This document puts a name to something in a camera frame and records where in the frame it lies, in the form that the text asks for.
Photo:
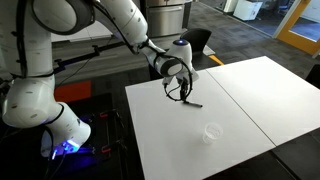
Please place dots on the black camera boom pole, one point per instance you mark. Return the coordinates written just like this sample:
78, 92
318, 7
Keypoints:
83, 56

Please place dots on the white storage box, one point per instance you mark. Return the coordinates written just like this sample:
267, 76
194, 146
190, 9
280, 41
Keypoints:
247, 9

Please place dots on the black marker pen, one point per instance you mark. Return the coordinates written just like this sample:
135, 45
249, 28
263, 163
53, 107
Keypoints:
195, 104

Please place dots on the clear plastic cup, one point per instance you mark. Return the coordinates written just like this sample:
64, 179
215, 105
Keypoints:
212, 132

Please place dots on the stainless steel refrigerator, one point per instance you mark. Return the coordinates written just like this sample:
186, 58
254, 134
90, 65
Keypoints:
165, 18

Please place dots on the white wall cabinets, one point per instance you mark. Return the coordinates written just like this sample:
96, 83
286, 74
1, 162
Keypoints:
83, 33

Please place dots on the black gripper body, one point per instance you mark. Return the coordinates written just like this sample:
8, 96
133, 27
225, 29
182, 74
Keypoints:
184, 84

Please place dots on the white appliance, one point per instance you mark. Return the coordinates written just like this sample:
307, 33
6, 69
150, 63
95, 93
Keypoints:
230, 5

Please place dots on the yellow door frame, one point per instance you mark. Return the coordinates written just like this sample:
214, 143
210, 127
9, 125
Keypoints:
293, 38

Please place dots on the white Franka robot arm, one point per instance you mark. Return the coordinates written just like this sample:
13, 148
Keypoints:
36, 83

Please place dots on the black robot mounting stand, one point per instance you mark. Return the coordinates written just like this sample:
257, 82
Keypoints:
100, 103

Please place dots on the red clamp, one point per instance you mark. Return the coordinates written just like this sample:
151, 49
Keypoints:
103, 115
106, 149

